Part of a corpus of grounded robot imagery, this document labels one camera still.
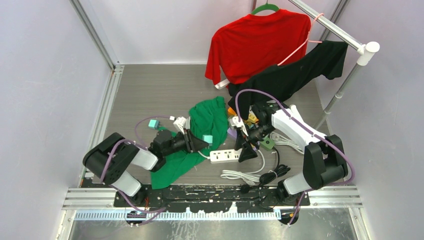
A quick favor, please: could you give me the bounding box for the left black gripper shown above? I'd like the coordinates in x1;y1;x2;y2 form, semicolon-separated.
163;128;208;157

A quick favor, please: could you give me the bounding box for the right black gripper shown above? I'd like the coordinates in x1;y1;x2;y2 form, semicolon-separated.
234;121;276;163

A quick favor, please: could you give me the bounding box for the black coiled cable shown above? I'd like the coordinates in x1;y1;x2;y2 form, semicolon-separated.
239;149;292;195

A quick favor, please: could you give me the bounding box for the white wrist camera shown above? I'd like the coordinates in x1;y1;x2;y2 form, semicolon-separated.
228;116;249;136
173;116;190;134

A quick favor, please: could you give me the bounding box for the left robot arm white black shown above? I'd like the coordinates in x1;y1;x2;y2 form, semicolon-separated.
82;128;209;207

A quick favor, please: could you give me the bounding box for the orange power strip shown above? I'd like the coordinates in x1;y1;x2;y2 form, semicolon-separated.
227;107;238;117

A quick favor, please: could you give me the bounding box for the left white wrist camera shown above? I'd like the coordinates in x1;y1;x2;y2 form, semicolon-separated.
173;116;190;134

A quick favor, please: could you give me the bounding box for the aluminium frame rail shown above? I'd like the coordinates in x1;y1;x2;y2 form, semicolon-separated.
69;0;125;133

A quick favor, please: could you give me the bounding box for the green t-shirt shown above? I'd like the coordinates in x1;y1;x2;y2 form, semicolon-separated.
150;96;228;190

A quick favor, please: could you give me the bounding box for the green clothes hanger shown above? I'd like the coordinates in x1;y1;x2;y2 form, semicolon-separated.
251;3;280;15

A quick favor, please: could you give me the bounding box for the red t-shirt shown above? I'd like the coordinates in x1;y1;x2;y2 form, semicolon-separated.
204;9;311;85

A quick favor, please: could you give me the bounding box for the purple strip white cable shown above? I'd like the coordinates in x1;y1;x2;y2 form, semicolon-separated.
220;149;267;186

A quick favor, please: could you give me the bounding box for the purple power strip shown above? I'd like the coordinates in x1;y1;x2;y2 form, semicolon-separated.
227;128;237;139

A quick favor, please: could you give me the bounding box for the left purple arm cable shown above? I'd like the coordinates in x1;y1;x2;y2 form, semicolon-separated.
99;115;176;227

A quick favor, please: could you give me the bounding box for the black t-shirt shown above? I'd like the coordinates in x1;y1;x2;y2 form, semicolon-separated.
228;40;349;120

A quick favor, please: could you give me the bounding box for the white power strip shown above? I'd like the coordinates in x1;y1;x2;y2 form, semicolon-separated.
209;149;242;164

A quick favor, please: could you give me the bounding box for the teal plug adapter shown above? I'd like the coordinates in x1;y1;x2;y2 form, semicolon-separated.
202;134;214;146
148;119;162;130

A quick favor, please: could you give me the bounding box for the pink clothes hanger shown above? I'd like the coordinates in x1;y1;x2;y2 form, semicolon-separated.
277;13;325;66

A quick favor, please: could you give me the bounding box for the yellow plug adapter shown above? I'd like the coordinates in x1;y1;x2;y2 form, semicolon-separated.
246;112;259;126

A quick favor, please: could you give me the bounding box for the white power strip cable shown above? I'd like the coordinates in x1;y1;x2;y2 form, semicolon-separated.
185;115;212;161

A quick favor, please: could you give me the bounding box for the silver clothes rack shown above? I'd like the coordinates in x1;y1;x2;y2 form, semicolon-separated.
290;0;381;129

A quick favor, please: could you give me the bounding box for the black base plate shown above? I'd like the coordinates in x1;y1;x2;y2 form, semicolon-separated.
133;185;300;214

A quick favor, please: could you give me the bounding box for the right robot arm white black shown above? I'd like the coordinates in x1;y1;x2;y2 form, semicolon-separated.
247;102;349;206

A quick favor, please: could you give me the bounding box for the green power strip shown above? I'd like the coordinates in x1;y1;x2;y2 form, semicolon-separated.
259;137;275;151

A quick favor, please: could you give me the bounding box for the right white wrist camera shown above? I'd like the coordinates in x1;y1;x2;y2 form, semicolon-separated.
228;116;249;136

